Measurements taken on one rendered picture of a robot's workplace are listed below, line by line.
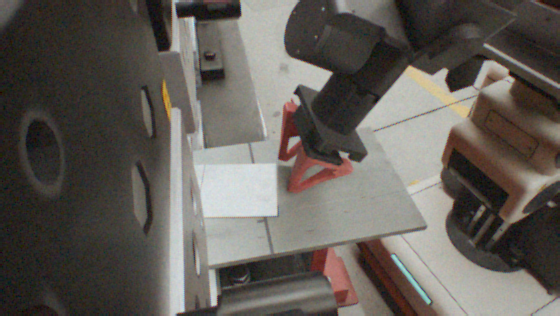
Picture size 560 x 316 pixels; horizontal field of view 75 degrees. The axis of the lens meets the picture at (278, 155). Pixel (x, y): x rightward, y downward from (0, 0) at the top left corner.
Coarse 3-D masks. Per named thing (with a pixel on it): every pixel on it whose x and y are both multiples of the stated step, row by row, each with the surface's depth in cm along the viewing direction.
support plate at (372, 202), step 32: (224, 160) 49; (256, 160) 49; (384, 160) 49; (288, 192) 45; (320, 192) 45; (352, 192) 45; (384, 192) 45; (224, 224) 42; (256, 224) 42; (288, 224) 42; (320, 224) 42; (352, 224) 42; (384, 224) 42; (416, 224) 42; (224, 256) 39; (256, 256) 39
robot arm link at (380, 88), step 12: (372, 48) 34; (384, 48) 33; (396, 48) 33; (372, 60) 34; (384, 60) 34; (396, 60) 34; (360, 72) 35; (372, 72) 34; (384, 72) 34; (396, 72) 35; (360, 84) 35; (372, 84) 35; (384, 84) 35
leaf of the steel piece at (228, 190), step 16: (208, 176) 47; (224, 176) 47; (240, 176) 47; (256, 176) 47; (272, 176) 47; (208, 192) 45; (224, 192) 45; (240, 192) 45; (256, 192) 45; (272, 192) 45; (208, 208) 43; (224, 208) 43; (240, 208) 43; (256, 208) 43; (272, 208) 43
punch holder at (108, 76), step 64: (0, 0) 4; (64, 0) 5; (128, 0) 10; (0, 64) 4; (64, 64) 5; (128, 64) 9; (0, 128) 3; (64, 128) 5; (128, 128) 8; (0, 192) 3; (64, 192) 5; (128, 192) 7; (192, 192) 18; (0, 256) 3; (64, 256) 4; (128, 256) 7; (192, 256) 14
